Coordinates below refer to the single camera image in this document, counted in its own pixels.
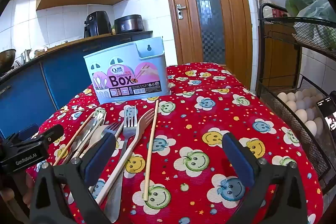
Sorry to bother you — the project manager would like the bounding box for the person's left hand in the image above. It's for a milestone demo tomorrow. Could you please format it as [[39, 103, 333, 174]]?
[[0, 173, 36, 214]]

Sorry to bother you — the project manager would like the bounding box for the beige plastic fork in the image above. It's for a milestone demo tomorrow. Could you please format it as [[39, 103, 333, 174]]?
[[95, 109, 155, 206]]

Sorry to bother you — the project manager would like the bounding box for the beige plastic spoon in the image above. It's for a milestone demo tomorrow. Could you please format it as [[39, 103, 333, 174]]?
[[89, 124, 111, 146]]

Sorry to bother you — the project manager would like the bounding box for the bag of green vegetables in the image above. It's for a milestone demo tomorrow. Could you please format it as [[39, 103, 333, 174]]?
[[285, 0, 336, 52]]

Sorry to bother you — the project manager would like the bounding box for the dark cooking pot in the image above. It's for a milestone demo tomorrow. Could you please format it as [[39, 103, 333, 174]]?
[[114, 14, 144, 33]]

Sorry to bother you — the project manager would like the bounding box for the metal door handle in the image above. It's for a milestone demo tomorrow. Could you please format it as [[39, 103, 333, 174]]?
[[176, 4, 187, 20]]

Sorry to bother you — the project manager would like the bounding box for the wooden chopstick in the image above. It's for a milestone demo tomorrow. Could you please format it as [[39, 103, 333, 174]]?
[[143, 100, 159, 201], [53, 112, 95, 166]]

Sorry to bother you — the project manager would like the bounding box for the pile of white eggs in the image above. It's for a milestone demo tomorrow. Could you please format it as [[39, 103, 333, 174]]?
[[277, 88, 326, 136]]

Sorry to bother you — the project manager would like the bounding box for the light blue utensil holder box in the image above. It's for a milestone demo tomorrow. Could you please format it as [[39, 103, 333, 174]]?
[[83, 36, 172, 105]]

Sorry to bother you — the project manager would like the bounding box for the metal fork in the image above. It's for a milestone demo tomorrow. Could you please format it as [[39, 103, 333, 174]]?
[[105, 105, 138, 223], [101, 122, 122, 139]]

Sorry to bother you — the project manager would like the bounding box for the metal chopstick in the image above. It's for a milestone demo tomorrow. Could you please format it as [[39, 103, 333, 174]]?
[[71, 109, 107, 159]]

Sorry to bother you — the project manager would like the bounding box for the metal kettle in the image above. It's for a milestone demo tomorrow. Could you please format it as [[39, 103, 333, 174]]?
[[20, 49, 34, 63]]

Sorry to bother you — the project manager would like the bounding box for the metal wok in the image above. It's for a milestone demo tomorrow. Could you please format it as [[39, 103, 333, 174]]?
[[0, 49, 17, 73]]

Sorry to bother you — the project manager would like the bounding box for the blue kitchen counter cabinet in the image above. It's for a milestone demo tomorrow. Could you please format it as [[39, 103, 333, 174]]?
[[0, 30, 153, 138]]

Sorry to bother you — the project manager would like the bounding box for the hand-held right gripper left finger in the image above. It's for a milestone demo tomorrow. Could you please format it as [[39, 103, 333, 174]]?
[[29, 132, 117, 224]]

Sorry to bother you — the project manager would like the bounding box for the black air fryer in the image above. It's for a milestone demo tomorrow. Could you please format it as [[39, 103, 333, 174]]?
[[84, 11, 113, 38]]

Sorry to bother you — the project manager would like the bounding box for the wooden door with glass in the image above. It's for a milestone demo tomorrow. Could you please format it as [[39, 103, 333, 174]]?
[[160, 0, 259, 89]]

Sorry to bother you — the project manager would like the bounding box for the red smiley flower tablecloth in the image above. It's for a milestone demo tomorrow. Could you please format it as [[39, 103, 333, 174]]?
[[26, 63, 324, 224]]

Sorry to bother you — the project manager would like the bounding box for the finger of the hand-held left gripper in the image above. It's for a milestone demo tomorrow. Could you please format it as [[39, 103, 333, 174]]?
[[10, 123, 40, 142], [33, 124, 65, 144]]

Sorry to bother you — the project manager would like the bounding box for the black smartphone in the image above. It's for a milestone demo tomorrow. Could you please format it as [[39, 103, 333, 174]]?
[[316, 91, 336, 133]]

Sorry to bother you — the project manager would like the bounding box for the black wire rack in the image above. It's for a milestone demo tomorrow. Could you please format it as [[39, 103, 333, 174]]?
[[257, 3, 336, 196]]

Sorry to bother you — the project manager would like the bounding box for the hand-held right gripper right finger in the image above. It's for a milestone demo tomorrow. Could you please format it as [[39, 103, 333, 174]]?
[[222, 132, 309, 224]]

